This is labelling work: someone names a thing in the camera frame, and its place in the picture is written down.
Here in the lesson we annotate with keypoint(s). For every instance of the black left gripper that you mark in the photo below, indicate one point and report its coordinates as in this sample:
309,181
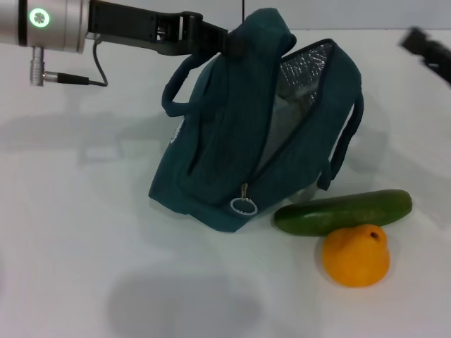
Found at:
141,28

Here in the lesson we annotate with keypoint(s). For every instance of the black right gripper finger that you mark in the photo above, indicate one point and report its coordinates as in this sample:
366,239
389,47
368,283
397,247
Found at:
428,51

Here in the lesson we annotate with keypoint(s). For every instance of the dark teal lunch bag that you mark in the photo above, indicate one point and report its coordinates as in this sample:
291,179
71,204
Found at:
225,141

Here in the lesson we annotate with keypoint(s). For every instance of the green cucumber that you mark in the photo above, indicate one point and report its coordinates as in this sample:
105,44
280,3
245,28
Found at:
341,213

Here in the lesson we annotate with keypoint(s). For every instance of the orange fruit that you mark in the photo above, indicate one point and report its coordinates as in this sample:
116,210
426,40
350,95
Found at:
356,260

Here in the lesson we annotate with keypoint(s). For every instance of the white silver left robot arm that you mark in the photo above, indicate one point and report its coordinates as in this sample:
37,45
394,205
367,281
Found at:
53,24

